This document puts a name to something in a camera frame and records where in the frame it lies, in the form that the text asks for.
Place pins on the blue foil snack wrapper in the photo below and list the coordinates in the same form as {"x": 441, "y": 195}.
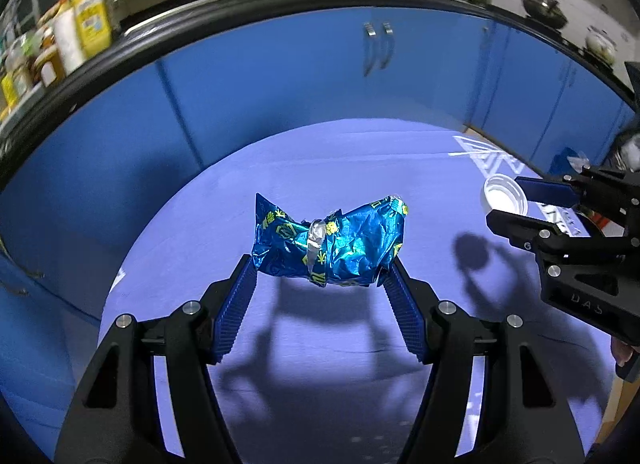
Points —
{"x": 350, "y": 244}

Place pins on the yellow dish soap bottle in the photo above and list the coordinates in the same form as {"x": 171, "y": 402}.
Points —
{"x": 92, "y": 18}

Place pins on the black wok with lid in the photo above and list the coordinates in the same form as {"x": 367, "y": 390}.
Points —
{"x": 545, "y": 13}

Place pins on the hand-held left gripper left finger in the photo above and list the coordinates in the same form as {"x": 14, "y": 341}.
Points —
{"x": 232, "y": 314}

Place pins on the person's right hand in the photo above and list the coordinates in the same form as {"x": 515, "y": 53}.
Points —
{"x": 625, "y": 353}

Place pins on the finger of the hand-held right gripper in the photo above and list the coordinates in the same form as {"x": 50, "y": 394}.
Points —
{"x": 547, "y": 191}
{"x": 525, "y": 231}

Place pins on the white marbled cup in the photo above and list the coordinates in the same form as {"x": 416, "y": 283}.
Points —
{"x": 67, "y": 43}

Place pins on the blue base cabinets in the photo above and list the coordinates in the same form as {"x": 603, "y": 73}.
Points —
{"x": 280, "y": 83}

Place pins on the black kitchen countertop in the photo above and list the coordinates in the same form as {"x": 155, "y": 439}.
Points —
{"x": 225, "y": 11}

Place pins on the white bottle cap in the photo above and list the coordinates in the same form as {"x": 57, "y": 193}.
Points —
{"x": 502, "y": 194}

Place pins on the row of condiment jars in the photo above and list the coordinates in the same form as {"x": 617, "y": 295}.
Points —
{"x": 25, "y": 73}

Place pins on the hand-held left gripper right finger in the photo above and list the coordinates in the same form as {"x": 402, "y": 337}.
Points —
{"x": 407, "y": 316}

